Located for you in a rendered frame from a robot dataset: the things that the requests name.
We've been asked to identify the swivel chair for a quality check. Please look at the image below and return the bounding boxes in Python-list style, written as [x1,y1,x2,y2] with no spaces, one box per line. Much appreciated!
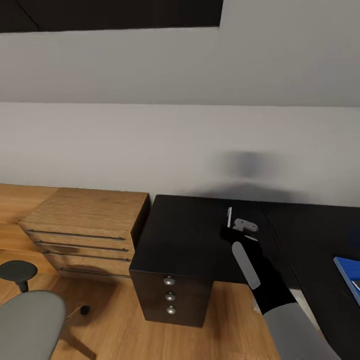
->
[0,260,90,360]

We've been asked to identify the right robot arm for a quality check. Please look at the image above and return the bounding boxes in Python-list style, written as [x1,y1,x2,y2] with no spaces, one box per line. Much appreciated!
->
[219,218,341,360]

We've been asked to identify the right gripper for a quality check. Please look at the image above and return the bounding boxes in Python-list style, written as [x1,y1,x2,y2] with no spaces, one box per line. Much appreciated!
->
[219,225,250,244]

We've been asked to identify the folder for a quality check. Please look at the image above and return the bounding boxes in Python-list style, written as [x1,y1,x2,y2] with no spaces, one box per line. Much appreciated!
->
[333,256,360,305]

